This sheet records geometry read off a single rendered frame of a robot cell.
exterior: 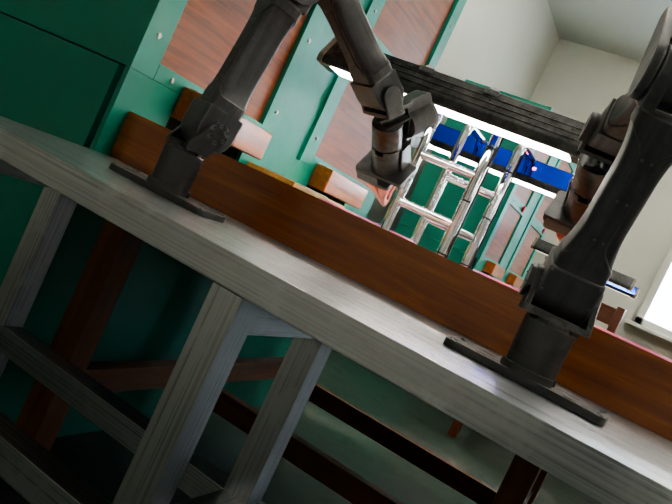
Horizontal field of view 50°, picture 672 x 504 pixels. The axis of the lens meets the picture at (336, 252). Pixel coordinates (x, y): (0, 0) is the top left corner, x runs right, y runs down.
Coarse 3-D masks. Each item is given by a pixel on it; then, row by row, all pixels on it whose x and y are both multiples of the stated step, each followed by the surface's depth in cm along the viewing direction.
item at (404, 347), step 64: (0, 128) 99; (64, 192) 92; (128, 192) 91; (192, 256) 82; (256, 256) 87; (320, 320) 74; (384, 320) 82; (448, 384) 68; (512, 384) 79; (512, 448) 65; (576, 448) 63; (640, 448) 75
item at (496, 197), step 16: (464, 128) 187; (464, 144) 188; (512, 160) 181; (528, 160) 194; (448, 176) 187; (512, 176) 181; (432, 192) 189; (480, 192) 183; (496, 192) 182; (432, 208) 188; (496, 208) 182; (432, 224) 188; (480, 224) 182; (416, 240) 189; (480, 240) 182; (464, 256) 183
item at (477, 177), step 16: (496, 96) 143; (432, 128) 165; (496, 144) 159; (416, 160) 166; (432, 160) 164; (448, 160) 163; (480, 160) 160; (464, 176) 162; (480, 176) 160; (400, 192) 166; (464, 192) 161; (416, 208) 164; (464, 208) 160; (384, 224) 167; (448, 224) 161; (448, 240) 160
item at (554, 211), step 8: (560, 192) 114; (552, 200) 113; (560, 200) 113; (568, 200) 108; (576, 200) 106; (584, 200) 106; (552, 208) 112; (560, 208) 112; (568, 208) 109; (576, 208) 107; (584, 208) 106; (544, 216) 111; (552, 216) 110; (560, 216) 110; (568, 216) 109; (576, 216) 108; (568, 224) 109
